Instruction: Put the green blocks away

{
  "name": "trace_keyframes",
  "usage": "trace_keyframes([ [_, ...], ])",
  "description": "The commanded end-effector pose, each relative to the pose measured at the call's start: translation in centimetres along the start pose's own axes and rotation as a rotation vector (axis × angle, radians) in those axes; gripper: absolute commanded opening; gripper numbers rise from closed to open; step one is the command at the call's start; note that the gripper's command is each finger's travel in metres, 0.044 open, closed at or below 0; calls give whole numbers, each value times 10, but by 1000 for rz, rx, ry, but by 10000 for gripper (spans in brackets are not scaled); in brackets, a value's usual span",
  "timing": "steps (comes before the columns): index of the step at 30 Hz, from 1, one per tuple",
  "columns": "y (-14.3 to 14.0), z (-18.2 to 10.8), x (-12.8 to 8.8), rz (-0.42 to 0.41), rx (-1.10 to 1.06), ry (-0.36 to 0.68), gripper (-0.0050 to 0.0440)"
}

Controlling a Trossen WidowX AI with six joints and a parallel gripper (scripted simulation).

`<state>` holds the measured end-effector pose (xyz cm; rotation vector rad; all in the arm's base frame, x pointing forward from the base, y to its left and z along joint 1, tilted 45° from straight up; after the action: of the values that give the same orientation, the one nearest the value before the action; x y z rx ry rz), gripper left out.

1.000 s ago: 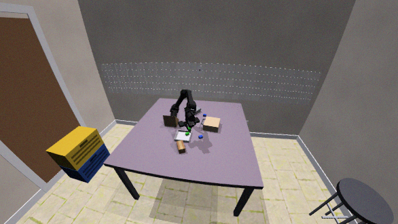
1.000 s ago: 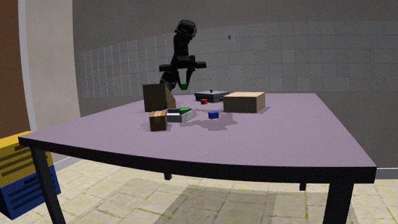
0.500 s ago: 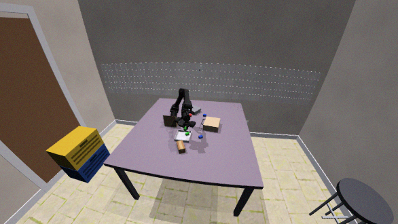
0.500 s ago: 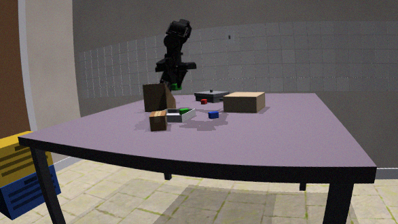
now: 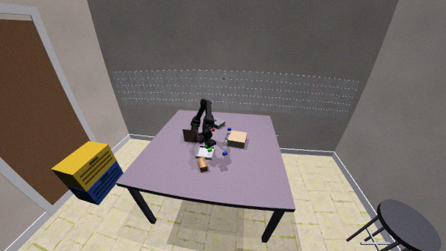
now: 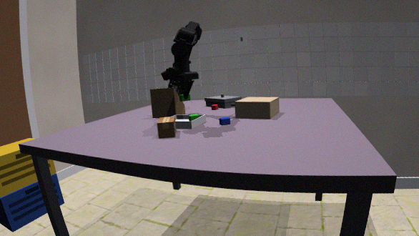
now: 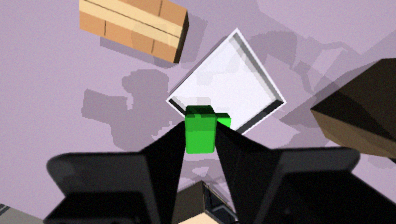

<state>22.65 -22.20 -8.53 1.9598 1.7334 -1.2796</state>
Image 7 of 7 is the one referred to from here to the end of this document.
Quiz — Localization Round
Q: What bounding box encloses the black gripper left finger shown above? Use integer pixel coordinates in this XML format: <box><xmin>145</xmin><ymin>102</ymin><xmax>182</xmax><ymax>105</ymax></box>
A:
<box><xmin>46</xmin><ymin>121</ymin><xmax>186</xmax><ymax>224</ymax></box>

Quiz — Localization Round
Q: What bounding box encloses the white square tray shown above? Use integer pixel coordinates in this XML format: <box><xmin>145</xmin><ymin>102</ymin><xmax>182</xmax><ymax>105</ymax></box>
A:
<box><xmin>166</xmin><ymin>29</ymin><xmax>287</xmax><ymax>135</ymax></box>

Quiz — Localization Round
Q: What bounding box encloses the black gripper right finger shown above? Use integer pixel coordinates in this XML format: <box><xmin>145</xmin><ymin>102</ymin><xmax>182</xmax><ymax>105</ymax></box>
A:
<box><xmin>215</xmin><ymin>121</ymin><xmax>361</xmax><ymax>224</ymax></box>

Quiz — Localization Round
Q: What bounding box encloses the green block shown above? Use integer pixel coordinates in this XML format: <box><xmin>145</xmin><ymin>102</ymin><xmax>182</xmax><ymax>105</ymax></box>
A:
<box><xmin>216</xmin><ymin>113</ymin><xmax>231</xmax><ymax>128</ymax></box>
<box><xmin>185</xmin><ymin>105</ymin><xmax>217</xmax><ymax>154</ymax></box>

